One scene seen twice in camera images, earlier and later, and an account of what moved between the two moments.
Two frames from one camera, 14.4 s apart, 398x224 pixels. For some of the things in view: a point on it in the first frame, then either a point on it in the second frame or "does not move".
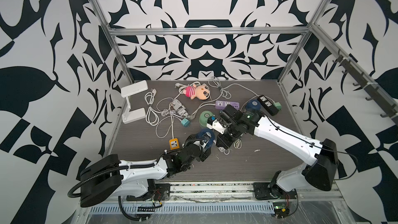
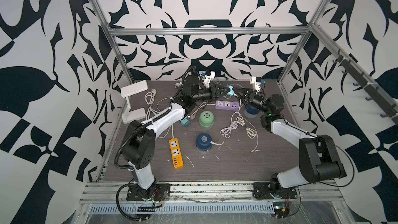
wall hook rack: [389, 108] does not move
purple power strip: [222, 104] does not move
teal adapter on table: [185, 123] does not move
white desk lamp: [130, 116] does not move
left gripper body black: [190, 142] -> [205, 95]
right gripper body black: [229, 133] -> [257, 102]
